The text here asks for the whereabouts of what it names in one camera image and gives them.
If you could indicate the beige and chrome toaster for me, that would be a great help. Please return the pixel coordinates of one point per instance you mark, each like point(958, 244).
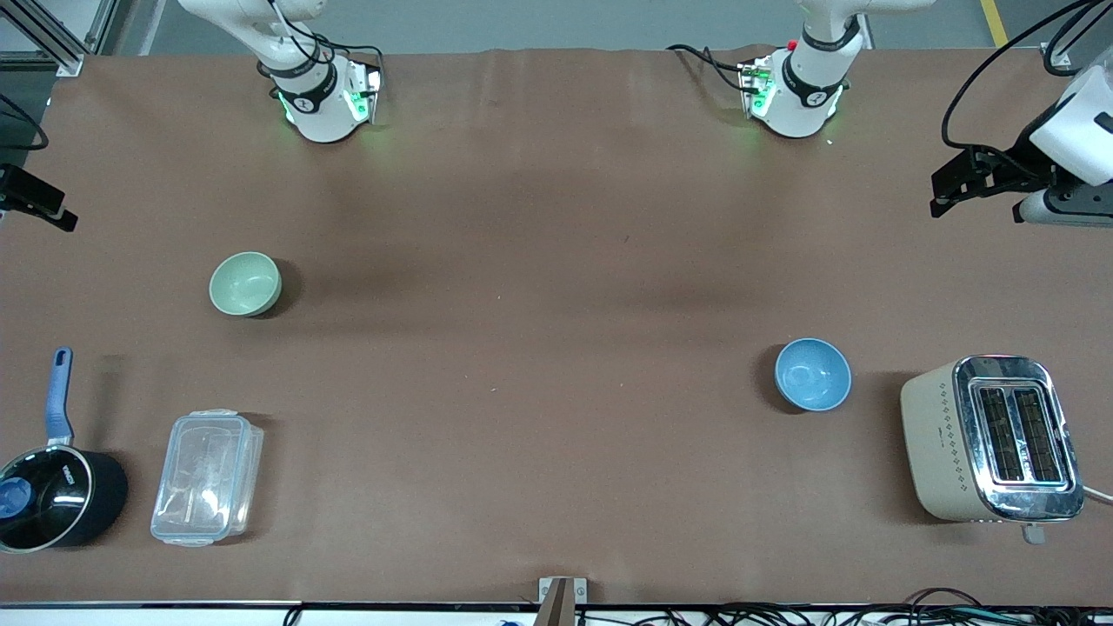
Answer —
point(943, 443)

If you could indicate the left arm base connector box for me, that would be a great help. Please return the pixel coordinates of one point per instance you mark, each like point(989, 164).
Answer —
point(755, 87)

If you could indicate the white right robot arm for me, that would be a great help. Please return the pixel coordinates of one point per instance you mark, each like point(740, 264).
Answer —
point(322, 117)

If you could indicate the brown post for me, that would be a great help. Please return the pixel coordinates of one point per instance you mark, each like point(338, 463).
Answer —
point(556, 604)

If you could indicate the clear plastic food container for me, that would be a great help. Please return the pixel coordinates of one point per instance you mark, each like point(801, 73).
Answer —
point(207, 478)

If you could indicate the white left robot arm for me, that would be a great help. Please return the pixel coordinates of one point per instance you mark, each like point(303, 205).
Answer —
point(800, 96)

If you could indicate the blue bowl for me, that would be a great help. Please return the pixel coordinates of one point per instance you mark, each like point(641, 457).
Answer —
point(813, 375)

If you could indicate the aluminium frame profile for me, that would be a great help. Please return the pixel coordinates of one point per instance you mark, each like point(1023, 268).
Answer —
point(48, 39)

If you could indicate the glass lid with blue knob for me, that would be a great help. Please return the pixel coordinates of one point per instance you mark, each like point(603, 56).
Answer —
point(59, 497)

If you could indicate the grey metal edge bracket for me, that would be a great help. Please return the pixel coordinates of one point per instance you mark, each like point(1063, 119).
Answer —
point(581, 589)

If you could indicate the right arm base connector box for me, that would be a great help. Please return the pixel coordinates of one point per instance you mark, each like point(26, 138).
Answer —
point(365, 94)

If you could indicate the brown table cover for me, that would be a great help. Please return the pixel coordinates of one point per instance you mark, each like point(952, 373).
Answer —
point(556, 217)

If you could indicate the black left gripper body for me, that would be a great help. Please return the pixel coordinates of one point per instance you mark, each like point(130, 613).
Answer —
point(1024, 162)

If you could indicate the green bowl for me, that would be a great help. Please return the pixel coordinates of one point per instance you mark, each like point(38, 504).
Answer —
point(245, 284)

